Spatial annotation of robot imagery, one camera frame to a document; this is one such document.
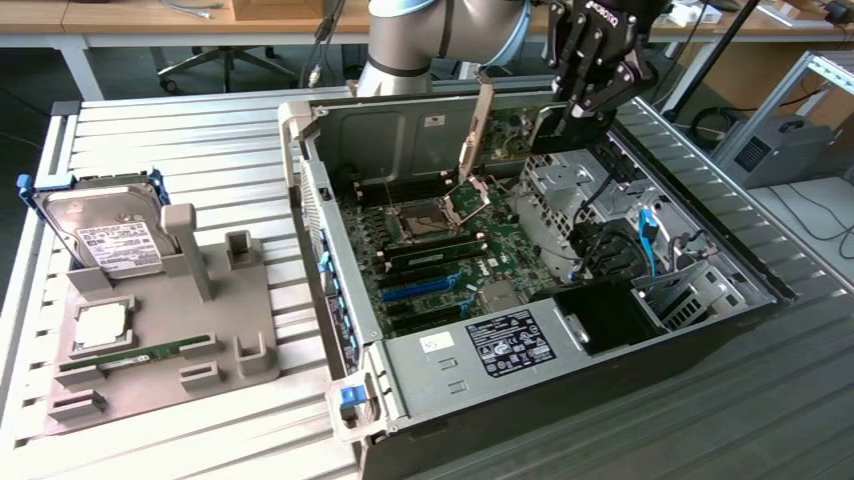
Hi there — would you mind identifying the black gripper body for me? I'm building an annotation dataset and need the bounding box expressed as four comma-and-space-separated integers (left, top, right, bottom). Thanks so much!
549, 0, 668, 59

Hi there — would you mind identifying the graphics card with metal bracket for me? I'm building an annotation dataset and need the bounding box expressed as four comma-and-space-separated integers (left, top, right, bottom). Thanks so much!
457, 69, 619, 182

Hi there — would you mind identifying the white box with black print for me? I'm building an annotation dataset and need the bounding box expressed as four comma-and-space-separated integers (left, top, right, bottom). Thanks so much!
668, 3, 721, 28

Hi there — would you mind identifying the black tripod pole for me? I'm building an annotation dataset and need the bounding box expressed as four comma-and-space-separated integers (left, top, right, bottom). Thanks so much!
659, 0, 763, 119

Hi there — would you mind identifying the perforated metal drive cage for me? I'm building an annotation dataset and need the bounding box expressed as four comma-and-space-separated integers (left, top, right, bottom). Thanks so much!
516, 114, 672, 239

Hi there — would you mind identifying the beige flat box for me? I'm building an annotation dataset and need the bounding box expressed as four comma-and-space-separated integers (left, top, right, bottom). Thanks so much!
769, 0, 835, 27

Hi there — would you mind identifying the grey computer tower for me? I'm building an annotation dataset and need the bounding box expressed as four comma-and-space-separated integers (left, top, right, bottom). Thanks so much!
713, 113, 854, 190

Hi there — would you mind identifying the metal socket cover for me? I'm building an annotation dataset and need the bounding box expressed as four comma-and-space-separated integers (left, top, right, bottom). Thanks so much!
438, 172, 496, 225

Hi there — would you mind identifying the green motherboard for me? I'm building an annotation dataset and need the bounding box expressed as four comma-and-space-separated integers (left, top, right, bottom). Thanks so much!
338, 169, 554, 339

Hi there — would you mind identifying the CPU socket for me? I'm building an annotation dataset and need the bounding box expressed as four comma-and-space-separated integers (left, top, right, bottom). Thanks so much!
390, 198, 460, 247

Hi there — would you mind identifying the black RAM stick with sticker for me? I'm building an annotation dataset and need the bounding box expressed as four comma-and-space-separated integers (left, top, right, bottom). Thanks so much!
384, 240, 485, 271

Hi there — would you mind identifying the metal disk bay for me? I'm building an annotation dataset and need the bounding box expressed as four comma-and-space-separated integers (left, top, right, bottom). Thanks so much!
629, 259, 745, 335

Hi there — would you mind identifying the grey chipset heatsink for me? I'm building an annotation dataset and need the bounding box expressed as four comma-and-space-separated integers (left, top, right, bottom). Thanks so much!
478, 281, 525, 312

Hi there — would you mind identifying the brown cardboard box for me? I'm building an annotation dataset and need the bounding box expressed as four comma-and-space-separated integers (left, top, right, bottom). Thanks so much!
229, 0, 333, 22

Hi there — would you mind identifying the blue expansion slot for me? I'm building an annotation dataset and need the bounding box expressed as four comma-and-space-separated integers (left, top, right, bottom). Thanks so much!
377, 273, 469, 304

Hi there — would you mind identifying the black office chair base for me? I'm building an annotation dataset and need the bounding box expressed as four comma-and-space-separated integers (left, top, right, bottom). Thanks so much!
156, 44, 301, 96

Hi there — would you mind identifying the black expansion slot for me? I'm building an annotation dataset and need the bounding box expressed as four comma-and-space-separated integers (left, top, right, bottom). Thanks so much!
382, 298, 465, 321
389, 313, 469, 337

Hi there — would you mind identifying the grey power supply with label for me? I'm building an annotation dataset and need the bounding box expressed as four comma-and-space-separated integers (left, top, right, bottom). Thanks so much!
377, 297, 592, 422

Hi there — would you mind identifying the open black PC case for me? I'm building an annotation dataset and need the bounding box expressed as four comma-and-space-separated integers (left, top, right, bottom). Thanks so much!
276, 83, 799, 480

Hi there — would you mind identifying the silver hard disk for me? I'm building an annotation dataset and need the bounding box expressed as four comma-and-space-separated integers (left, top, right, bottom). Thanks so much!
37, 180, 180, 281

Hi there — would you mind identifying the grey plastic parts rack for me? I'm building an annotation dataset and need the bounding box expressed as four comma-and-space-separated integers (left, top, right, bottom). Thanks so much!
42, 202, 282, 440

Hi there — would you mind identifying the blue disk caddy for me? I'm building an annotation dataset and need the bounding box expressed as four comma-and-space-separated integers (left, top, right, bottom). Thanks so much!
11, 168, 168, 261

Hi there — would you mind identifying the green RAM stick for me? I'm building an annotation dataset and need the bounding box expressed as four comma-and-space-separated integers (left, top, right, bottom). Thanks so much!
57, 334, 213, 377

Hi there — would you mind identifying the silver CPU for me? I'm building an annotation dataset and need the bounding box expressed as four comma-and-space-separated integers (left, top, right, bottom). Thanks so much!
70, 303, 133, 352

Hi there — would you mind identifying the wooden desk white frame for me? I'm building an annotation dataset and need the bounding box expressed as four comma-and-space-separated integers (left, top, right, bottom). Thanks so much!
0, 0, 372, 101
529, 0, 854, 114

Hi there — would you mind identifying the aluminium profile frame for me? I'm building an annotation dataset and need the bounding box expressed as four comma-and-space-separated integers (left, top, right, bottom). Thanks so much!
709, 48, 854, 161

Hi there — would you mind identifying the blue disk wire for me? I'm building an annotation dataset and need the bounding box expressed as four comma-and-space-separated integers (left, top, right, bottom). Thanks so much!
636, 205, 663, 280

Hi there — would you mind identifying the black wire bundle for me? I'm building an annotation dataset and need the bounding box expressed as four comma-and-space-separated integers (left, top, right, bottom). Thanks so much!
567, 222, 653, 286

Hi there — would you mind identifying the hanging cable with silver plug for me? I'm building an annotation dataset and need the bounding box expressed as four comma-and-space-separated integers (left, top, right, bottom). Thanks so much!
305, 0, 348, 87

